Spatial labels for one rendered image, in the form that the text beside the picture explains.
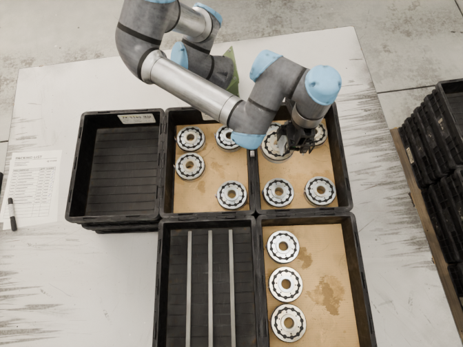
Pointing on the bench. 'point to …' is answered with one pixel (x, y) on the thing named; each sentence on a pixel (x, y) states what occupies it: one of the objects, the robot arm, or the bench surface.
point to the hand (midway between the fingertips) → (288, 144)
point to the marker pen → (12, 214)
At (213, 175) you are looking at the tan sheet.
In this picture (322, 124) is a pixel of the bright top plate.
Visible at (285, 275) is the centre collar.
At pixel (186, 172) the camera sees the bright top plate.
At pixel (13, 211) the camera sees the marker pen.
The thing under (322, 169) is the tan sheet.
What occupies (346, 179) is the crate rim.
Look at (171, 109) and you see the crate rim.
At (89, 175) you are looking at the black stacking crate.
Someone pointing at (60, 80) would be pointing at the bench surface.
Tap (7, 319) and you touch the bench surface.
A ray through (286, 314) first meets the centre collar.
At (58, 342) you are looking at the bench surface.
